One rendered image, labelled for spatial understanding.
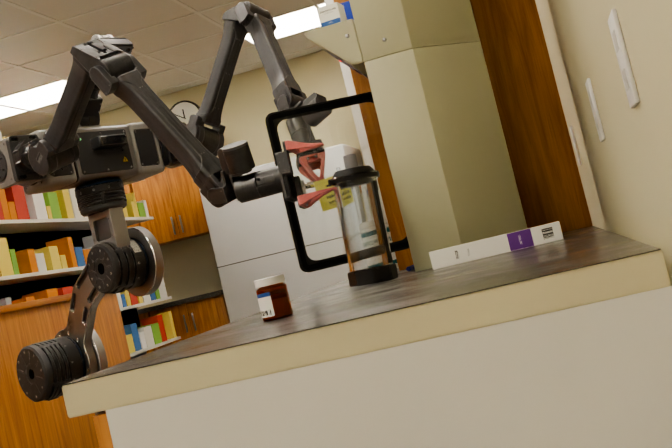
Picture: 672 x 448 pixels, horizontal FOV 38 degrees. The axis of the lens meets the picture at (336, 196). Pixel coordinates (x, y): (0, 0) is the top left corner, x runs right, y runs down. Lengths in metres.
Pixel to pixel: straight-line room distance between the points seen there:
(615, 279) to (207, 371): 0.46
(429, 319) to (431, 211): 1.05
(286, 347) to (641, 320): 0.39
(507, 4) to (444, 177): 0.59
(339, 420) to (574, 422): 0.25
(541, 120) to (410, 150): 0.47
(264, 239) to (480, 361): 6.22
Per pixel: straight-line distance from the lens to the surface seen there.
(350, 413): 1.12
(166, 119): 2.21
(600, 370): 1.09
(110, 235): 2.84
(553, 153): 2.49
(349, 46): 2.19
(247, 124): 8.05
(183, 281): 8.22
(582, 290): 1.08
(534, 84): 2.51
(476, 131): 2.22
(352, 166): 2.05
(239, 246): 7.34
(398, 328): 1.10
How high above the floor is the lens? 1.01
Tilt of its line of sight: 3 degrees up
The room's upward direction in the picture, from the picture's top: 14 degrees counter-clockwise
